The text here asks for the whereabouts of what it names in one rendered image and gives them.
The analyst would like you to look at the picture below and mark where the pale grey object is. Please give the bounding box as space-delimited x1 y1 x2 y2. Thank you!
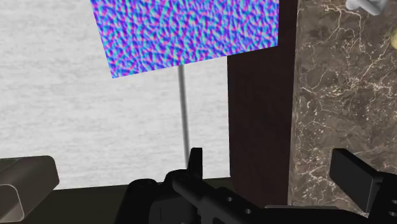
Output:
345 0 389 17

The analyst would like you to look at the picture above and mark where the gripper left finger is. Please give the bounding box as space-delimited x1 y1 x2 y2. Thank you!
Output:
114 147 268 224

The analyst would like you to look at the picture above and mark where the dark brown counter cabinet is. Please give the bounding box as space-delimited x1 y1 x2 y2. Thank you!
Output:
226 0 299 208

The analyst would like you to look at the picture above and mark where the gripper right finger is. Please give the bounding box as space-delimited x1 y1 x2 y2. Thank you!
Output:
329 148 397 224

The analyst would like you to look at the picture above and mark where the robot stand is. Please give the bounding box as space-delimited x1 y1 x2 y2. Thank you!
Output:
90 0 280 79

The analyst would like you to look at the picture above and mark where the grey-brown rounded box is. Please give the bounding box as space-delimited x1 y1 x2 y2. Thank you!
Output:
0 155 60 223

